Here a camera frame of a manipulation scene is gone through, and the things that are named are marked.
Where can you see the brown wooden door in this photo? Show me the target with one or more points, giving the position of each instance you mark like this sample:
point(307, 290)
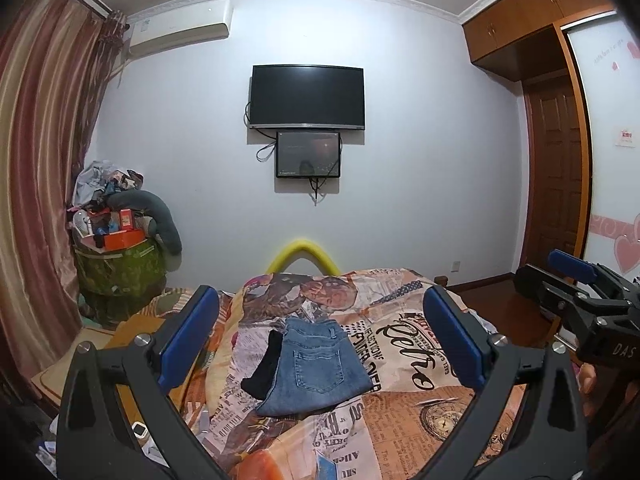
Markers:
point(555, 175)

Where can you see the person's right hand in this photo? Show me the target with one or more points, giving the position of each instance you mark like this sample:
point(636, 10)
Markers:
point(590, 377)

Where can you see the wooden overhead cabinet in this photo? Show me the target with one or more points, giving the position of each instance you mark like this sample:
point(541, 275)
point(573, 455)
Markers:
point(520, 20)

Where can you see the blue jeans pants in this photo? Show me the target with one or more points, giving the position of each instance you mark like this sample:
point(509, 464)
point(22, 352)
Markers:
point(315, 365)

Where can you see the printed blanket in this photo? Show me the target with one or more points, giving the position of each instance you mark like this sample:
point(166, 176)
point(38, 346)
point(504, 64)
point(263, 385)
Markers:
point(400, 410)

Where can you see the black wall television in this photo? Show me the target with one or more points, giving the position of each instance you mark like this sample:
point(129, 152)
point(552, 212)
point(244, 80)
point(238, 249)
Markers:
point(307, 95)

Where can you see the orange box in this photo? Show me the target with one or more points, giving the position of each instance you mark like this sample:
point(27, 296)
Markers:
point(120, 240)

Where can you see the yellow foam arch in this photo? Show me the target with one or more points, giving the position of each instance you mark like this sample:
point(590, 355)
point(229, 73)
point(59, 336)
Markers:
point(300, 247)

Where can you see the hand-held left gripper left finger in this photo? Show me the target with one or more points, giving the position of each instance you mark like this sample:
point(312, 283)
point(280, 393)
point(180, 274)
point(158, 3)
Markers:
point(190, 335)

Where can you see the small white square object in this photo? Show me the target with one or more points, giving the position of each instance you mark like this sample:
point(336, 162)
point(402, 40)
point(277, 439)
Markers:
point(140, 431)

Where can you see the tan wooden board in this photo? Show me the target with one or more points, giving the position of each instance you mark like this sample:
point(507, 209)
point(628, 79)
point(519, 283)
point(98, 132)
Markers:
point(50, 377)

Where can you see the pile of clothes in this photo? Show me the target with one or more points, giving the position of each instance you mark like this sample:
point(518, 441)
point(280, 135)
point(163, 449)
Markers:
point(105, 180)

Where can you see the green fabric bag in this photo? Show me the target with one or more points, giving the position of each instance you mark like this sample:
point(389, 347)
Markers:
point(120, 280)

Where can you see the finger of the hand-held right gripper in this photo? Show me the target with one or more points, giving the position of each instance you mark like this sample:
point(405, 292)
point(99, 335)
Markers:
point(542, 290)
point(570, 263)

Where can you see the striped pink curtain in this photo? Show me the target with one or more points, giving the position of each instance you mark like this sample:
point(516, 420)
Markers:
point(45, 160)

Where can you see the small red white sticker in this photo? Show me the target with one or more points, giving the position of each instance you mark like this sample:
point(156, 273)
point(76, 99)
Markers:
point(626, 137)

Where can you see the black folded pants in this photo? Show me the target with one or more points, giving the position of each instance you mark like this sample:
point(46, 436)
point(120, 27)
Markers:
point(262, 370)

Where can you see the white air conditioner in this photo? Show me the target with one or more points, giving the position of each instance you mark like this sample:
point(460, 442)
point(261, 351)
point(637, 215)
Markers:
point(175, 27)

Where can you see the small black wall monitor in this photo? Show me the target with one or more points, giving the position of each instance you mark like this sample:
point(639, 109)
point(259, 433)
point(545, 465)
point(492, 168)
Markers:
point(307, 155)

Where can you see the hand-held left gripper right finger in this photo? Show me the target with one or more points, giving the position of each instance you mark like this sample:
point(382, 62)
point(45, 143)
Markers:
point(455, 340)

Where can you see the grey long pillow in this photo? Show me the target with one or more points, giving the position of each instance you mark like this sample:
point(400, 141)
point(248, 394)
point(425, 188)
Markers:
point(160, 215)

